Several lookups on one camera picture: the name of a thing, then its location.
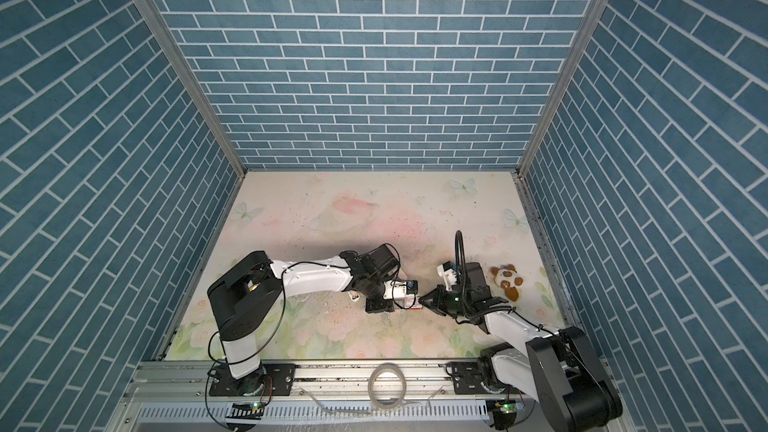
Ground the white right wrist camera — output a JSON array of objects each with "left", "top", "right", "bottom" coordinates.
[{"left": 436, "top": 262, "right": 458, "bottom": 290}]

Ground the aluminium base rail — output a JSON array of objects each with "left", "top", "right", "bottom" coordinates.
[{"left": 104, "top": 359, "right": 637, "bottom": 432}]

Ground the brown white plush toy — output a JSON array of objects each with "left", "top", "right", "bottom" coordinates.
[{"left": 490, "top": 264, "right": 524, "bottom": 302}]

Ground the aluminium corner post right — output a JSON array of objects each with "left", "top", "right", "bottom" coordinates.
[{"left": 517, "top": 0, "right": 609, "bottom": 178}]

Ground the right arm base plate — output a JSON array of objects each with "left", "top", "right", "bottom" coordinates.
[{"left": 443, "top": 361, "right": 511, "bottom": 395}]

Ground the aluminium corner post left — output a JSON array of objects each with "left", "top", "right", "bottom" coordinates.
[{"left": 132, "top": 0, "right": 247, "bottom": 179}]

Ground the aluminium corner post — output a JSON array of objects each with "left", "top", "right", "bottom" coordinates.
[
  {"left": 517, "top": 0, "right": 609, "bottom": 178},
  {"left": 132, "top": 0, "right": 247, "bottom": 179}
]

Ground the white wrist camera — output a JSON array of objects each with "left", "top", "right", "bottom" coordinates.
[
  {"left": 436, "top": 262, "right": 458, "bottom": 290},
  {"left": 384, "top": 279, "right": 419, "bottom": 302}
]

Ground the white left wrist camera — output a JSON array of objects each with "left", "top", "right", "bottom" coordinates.
[{"left": 384, "top": 279, "right": 419, "bottom": 302}]

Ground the red staple box sleeve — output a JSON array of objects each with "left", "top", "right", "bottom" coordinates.
[{"left": 396, "top": 296, "right": 418, "bottom": 310}]

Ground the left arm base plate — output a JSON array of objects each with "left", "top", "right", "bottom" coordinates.
[{"left": 208, "top": 362, "right": 297, "bottom": 398}]

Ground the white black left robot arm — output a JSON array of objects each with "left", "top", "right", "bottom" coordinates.
[{"left": 207, "top": 244, "right": 419, "bottom": 379}]

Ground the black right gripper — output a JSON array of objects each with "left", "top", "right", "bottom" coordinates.
[{"left": 418, "top": 283, "right": 473, "bottom": 318}]

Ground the coiled clear tube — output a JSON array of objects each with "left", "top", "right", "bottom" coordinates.
[{"left": 367, "top": 362, "right": 407, "bottom": 411}]

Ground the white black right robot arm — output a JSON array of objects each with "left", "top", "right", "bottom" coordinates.
[{"left": 419, "top": 285, "right": 624, "bottom": 431}]

